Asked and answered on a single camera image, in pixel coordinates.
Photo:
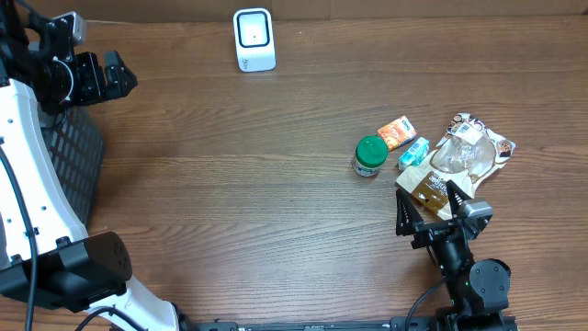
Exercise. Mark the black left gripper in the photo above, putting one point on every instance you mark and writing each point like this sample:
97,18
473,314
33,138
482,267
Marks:
96,85

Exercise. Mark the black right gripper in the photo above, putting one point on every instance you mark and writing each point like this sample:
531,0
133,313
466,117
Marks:
409,222

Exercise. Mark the green tissue pack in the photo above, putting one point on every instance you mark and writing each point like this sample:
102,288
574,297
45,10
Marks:
415,155

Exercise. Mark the brown white snack pouch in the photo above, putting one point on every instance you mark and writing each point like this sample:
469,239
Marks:
467,154

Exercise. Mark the orange tissue pack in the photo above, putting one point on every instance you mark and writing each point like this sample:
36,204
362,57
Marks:
397,133

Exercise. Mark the green lid jar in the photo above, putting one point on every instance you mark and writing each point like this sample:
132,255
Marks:
370,155

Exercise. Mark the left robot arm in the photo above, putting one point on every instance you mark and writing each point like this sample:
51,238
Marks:
49,260

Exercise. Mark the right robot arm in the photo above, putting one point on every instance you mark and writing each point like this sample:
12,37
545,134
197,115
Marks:
478,290

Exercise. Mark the grey plastic mesh basket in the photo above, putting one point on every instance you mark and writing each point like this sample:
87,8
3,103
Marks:
76,147

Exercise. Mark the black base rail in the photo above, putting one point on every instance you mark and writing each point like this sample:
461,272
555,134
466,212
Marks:
321,325

